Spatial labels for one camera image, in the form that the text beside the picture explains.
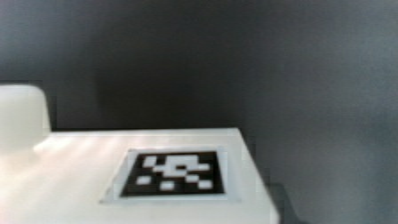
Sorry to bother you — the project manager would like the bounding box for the white front drawer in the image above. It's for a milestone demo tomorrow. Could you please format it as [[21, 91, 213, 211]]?
[[0, 84, 280, 224]]

